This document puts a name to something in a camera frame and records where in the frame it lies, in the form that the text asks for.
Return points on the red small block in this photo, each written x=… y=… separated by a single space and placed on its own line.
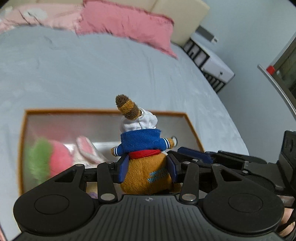
x=270 y=69

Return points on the pink green strawberry plush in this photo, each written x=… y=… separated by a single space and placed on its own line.
x=59 y=160

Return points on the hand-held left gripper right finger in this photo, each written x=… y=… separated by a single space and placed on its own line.
x=172 y=168

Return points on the white vented appliance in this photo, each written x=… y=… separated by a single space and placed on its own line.
x=207 y=33

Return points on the white black nightstand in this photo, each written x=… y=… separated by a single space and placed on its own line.
x=212 y=62

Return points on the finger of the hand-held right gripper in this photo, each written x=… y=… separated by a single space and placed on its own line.
x=196 y=153

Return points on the light pink pillow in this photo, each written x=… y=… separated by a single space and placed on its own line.
x=34 y=16

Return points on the beige padded headboard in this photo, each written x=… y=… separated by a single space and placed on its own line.
x=182 y=18

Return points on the brown plush bear toy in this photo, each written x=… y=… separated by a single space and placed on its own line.
x=145 y=166

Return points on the person's right hand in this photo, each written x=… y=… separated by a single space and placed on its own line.
x=290 y=220

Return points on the pink white bunny plush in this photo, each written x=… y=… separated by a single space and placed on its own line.
x=86 y=150

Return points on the orange storage box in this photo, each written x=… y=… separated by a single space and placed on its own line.
x=104 y=111

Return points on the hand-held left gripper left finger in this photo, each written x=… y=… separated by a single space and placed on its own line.
x=122 y=169

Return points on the grey framed window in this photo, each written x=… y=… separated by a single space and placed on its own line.
x=284 y=69

